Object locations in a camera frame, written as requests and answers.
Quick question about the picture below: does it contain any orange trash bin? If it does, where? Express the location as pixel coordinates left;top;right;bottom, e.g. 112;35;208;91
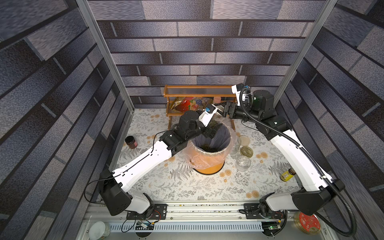
187;122;233;175

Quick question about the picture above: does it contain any glass tea jar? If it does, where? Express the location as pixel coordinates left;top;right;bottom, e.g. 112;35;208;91
235;155;251;172

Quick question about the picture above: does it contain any green jar lid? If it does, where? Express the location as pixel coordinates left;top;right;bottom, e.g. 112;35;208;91
240;146;254;158

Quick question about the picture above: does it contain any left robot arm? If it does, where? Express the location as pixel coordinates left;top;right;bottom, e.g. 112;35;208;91
98;105;218;216

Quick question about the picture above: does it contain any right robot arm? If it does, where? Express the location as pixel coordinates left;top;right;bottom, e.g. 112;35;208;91
222;84;351;215

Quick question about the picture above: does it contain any pink lidded plastic cup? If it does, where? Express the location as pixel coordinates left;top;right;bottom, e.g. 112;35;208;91
213;97;222;105

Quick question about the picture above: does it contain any clear plastic bin liner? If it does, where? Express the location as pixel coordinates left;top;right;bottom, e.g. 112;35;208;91
182;119;238;170

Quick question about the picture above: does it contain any colourful candy bag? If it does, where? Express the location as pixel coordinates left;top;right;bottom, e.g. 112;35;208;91
171;97;213;113

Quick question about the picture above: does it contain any wooden two-tier shelf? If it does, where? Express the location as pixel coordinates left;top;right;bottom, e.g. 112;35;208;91
163;85;237;129

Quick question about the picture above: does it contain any floral table mat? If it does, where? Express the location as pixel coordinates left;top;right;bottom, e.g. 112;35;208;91
116;109;301;201

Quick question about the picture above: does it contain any dark red small jar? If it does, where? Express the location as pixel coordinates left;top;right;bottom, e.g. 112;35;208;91
125;136;138;149

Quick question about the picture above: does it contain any yellow oil bottle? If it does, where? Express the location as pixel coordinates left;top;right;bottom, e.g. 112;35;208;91
280;168;296;182

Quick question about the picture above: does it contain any red round tin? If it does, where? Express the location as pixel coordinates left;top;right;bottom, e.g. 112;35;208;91
294;212;322;235

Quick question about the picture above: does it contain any white lidded jar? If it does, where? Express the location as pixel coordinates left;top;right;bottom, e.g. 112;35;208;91
88;221;111;240

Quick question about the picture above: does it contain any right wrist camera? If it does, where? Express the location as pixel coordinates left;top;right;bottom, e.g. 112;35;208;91
231;84;252;106

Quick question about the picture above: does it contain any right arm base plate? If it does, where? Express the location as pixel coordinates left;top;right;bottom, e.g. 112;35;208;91
239;203;285;220

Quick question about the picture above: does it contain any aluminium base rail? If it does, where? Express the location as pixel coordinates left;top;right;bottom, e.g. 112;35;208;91
80;200;331;240

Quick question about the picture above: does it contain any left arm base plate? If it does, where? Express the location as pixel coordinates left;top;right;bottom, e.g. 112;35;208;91
126;204;168;221

